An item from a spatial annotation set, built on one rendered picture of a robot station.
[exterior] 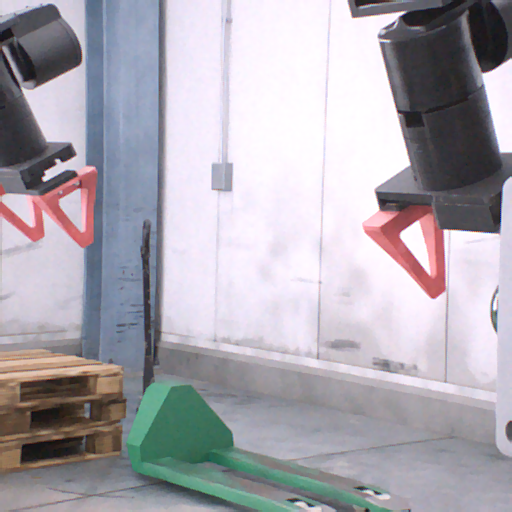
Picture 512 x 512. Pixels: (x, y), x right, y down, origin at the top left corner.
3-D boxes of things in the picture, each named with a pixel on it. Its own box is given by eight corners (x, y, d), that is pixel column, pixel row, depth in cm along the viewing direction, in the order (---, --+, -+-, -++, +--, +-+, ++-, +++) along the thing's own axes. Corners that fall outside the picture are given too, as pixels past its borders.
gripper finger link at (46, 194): (88, 227, 140) (50, 146, 137) (125, 230, 135) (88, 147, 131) (35, 258, 137) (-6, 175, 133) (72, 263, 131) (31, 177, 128)
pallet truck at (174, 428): (81, 465, 624) (90, 217, 618) (175, 449, 660) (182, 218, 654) (320, 540, 505) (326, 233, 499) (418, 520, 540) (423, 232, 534)
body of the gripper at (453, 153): (436, 174, 95) (411, 77, 92) (561, 178, 88) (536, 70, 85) (377, 214, 91) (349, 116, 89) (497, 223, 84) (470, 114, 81)
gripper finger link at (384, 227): (443, 271, 100) (412, 157, 96) (525, 280, 94) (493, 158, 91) (385, 314, 96) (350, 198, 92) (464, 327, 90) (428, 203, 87)
